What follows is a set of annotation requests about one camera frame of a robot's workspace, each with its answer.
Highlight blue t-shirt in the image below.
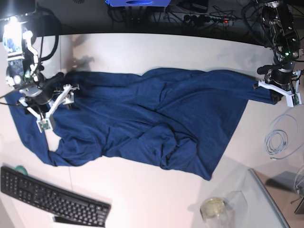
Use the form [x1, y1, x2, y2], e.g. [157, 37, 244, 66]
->
[9, 68, 278, 180]

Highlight grey metal stand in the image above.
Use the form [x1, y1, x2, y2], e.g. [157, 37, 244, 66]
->
[266, 171, 304, 215]

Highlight coiled light blue cable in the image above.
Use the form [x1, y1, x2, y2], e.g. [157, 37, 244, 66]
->
[264, 103, 304, 160]

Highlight green tape roll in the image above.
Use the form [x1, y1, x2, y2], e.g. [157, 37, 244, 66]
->
[14, 165, 28, 176]

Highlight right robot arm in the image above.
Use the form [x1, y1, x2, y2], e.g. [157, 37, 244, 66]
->
[0, 0, 79, 132]

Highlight blue box at top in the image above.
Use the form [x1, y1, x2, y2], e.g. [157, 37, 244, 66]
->
[105, 0, 171, 7]

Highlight clear glass jar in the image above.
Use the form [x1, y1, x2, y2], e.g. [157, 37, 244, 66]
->
[200, 190, 248, 228]

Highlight black keyboard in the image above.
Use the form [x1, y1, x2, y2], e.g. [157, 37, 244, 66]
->
[0, 166, 111, 228]

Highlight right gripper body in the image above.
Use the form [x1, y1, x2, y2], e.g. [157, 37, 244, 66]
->
[18, 72, 79, 132]

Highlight black power strip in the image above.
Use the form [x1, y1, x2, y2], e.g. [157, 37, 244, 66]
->
[182, 14, 237, 26]

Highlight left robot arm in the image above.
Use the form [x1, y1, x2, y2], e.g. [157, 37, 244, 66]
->
[241, 0, 304, 107]

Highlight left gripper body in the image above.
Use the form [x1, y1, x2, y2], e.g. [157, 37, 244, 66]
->
[255, 66, 304, 107]

